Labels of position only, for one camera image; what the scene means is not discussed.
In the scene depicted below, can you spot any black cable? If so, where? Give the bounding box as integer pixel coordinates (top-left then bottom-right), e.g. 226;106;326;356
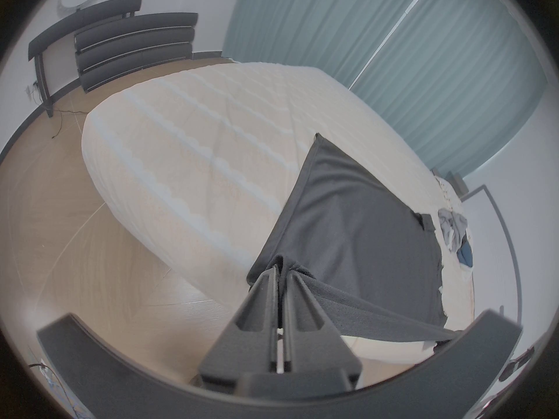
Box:
51;109;89;140

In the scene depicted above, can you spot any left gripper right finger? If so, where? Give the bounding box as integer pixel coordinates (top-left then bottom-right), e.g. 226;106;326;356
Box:
284;270;362;388

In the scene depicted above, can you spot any blue-green curtain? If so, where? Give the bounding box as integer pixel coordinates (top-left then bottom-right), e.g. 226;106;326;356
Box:
222;0;439;90
349;0;549;179

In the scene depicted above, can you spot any black T-shirt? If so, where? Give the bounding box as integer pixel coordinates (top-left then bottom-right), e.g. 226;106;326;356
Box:
246;133;470;345

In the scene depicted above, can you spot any pile of clothes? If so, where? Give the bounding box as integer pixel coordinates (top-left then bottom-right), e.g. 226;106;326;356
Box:
438;208;475;270

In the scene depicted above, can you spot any bed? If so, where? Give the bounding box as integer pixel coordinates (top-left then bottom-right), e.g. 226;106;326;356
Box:
28;0;477;363

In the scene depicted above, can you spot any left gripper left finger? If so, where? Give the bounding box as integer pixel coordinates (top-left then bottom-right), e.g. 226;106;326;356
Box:
199;267;280;389

